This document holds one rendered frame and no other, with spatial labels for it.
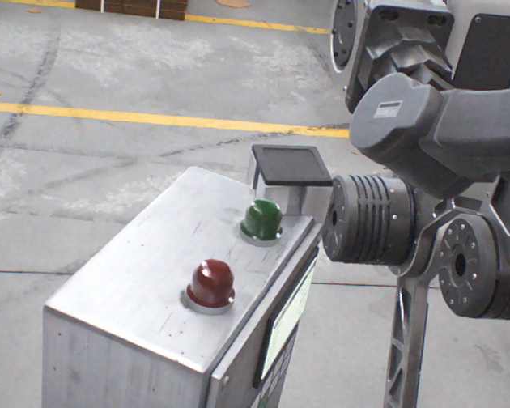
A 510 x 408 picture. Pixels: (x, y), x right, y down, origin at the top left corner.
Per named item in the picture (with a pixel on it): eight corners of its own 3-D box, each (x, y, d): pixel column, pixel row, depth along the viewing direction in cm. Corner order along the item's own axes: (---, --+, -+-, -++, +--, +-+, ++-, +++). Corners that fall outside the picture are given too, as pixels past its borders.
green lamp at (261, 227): (231, 237, 47) (237, 206, 46) (248, 217, 50) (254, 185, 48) (271, 252, 47) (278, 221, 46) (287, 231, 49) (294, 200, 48)
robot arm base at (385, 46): (419, 113, 86) (452, 6, 79) (443, 152, 79) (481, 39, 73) (342, 107, 84) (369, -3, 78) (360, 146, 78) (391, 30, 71)
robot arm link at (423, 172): (456, 85, 77) (416, 56, 75) (495, 138, 69) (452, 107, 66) (391, 154, 80) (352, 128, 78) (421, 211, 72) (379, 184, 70)
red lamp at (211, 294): (176, 303, 42) (180, 269, 41) (198, 277, 44) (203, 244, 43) (221, 321, 41) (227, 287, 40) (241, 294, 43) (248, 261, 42)
